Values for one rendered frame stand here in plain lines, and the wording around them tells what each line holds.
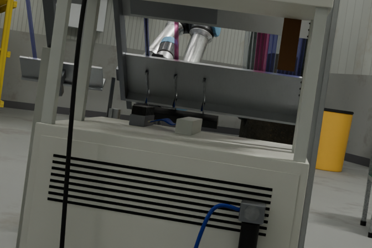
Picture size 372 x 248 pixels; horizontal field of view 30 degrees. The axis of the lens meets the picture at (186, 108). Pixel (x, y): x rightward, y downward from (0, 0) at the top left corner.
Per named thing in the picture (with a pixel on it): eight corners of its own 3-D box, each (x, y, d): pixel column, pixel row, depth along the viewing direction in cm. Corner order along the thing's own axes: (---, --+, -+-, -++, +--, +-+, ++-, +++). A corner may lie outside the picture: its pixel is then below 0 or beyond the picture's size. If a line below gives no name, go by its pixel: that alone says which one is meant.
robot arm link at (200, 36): (160, 112, 318) (197, 20, 343) (190, 117, 312) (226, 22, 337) (153, 98, 309) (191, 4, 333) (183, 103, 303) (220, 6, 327)
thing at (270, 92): (127, 94, 270) (129, 88, 272) (297, 118, 261) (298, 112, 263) (124, 56, 256) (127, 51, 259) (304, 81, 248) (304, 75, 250)
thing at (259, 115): (125, 101, 269) (130, 88, 274) (296, 125, 260) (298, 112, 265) (125, 98, 268) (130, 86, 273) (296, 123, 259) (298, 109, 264)
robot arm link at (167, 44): (180, 49, 304) (176, 34, 298) (175, 66, 296) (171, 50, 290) (163, 50, 306) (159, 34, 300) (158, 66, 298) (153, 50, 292)
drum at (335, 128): (318, 170, 822) (326, 108, 820) (298, 164, 866) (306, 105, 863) (352, 174, 839) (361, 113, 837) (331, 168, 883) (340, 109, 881)
